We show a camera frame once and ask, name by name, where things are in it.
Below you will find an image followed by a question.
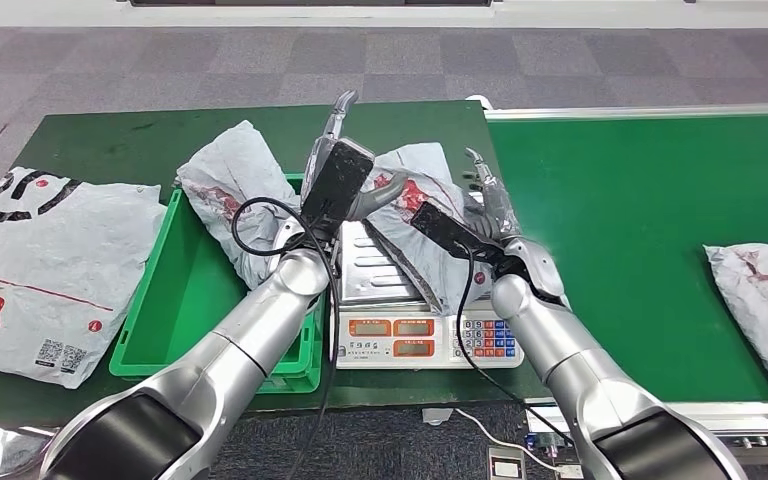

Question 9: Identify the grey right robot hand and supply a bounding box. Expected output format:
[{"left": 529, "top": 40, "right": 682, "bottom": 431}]
[{"left": 460, "top": 146, "right": 525, "bottom": 243}]

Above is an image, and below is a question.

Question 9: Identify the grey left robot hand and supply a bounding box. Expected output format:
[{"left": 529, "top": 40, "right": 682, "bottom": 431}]
[{"left": 301, "top": 90, "right": 410, "bottom": 223}]

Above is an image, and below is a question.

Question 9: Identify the small grey parcel bag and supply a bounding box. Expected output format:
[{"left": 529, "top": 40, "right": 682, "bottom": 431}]
[{"left": 177, "top": 119, "right": 302, "bottom": 291}]

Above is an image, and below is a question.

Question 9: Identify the grey parcel bag black print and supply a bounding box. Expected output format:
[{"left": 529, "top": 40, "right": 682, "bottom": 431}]
[{"left": 360, "top": 142, "right": 498, "bottom": 317}]

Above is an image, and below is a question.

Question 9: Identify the grey parcel bag red print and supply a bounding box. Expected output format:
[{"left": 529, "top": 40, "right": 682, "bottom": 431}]
[{"left": 703, "top": 243, "right": 768, "bottom": 422}]

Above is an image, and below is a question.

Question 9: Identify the green conveyor belt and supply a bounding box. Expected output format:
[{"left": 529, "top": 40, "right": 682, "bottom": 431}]
[{"left": 483, "top": 101, "right": 768, "bottom": 465}]

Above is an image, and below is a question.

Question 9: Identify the steel weighing tray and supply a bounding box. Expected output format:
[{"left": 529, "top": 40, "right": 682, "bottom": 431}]
[{"left": 332, "top": 192, "right": 511, "bottom": 313}]

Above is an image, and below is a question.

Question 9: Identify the white electronic scale base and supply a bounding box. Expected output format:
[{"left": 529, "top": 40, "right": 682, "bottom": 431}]
[{"left": 328, "top": 307, "right": 526, "bottom": 370}]

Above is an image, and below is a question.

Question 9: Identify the green plastic crate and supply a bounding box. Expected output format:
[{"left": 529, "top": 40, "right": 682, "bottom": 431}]
[{"left": 108, "top": 173, "right": 330, "bottom": 395}]

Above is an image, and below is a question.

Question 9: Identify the small green circuit board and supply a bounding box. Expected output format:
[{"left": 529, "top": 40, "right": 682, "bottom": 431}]
[{"left": 526, "top": 430, "right": 561, "bottom": 460}]

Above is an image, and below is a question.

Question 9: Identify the large flat grey mailer bag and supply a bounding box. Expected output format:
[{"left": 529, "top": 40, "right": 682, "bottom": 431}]
[{"left": 0, "top": 165, "right": 170, "bottom": 390}]

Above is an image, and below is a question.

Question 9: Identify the shiny chrome round base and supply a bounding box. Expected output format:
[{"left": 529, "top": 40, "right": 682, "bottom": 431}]
[{"left": 0, "top": 425, "right": 69, "bottom": 480}]

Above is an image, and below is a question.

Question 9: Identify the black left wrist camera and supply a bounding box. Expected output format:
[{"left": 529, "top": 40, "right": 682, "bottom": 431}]
[{"left": 301, "top": 137, "right": 376, "bottom": 233}]

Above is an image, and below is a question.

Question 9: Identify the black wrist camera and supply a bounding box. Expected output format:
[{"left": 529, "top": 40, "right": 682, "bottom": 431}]
[
  {"left": 301, "top": 137, "right": 376, "bottom": 233},
  {"left": 409, "top": 201, "right": 505, "bottom": 263}
]

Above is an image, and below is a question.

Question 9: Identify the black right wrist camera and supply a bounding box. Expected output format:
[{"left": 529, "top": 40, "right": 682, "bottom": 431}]
[{"left": 409, "top": 201, "right": 505, "bottom": 263}]

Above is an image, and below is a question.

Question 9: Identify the black right camera cable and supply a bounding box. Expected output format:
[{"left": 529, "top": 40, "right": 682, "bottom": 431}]
[{"left": 455, "top": 245, "right": 577, "bottom": 448}]

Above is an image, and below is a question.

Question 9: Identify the black camera cable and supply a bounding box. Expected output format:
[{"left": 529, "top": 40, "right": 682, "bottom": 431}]
[
  {"left": 230, "top": 196, "right": 342, "bottom": 480},
  {"left": 455, "top": 245, "right": 577, "bottom": 448}
]

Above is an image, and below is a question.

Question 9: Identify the black left camera cable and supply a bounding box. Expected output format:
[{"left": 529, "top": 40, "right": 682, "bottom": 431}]
[{"left": 230, "top": 196, "right": 342, "bottom": 480}]

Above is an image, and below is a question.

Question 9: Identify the thin white floor cable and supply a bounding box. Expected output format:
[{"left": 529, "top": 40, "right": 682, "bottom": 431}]
[{"left": 453, "top": 407, "right": 561, "bottom": 473}]

